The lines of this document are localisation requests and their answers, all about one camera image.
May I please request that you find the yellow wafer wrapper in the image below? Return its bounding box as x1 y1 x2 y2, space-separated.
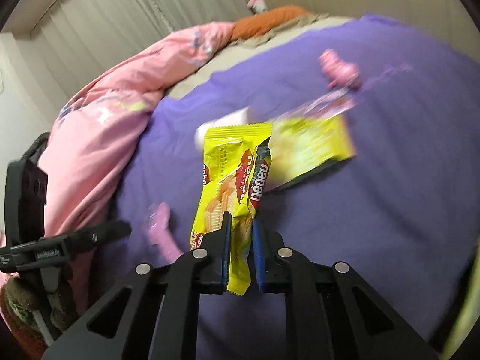
190 123 272 296

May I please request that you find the green trash bag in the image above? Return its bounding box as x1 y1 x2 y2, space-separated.
440 266 479 359

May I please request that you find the gloved left hand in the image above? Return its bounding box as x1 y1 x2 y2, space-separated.
4 265 79 346

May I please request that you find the pink heart plastic tray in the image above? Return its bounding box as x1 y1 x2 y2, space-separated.
146 202 183 264

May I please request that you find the pink floral duvet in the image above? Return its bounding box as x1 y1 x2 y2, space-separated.
0 21 235 357

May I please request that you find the purple bed blanket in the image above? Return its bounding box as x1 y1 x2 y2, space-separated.
89 16 479 351

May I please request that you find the pink yellow chip bag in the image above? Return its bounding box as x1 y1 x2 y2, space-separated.
266 115 356 191

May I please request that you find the pink plastic cup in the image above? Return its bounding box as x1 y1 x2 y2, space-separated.
194 106 256 152

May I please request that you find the grey window curtain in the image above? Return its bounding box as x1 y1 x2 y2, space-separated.
0 0 264 121

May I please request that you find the pink clear candy wrapper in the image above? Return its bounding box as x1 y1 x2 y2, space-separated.
270 88 356 122

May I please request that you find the pink caterpillar toy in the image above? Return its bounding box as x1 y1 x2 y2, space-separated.
319 49 361 89

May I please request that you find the orange pillow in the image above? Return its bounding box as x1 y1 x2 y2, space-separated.
230 5 309 41

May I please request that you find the pink plush toy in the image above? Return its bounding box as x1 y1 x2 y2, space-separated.
247 0 268 15

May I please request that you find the beige bed sheet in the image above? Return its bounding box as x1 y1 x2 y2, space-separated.
166 13 352 99

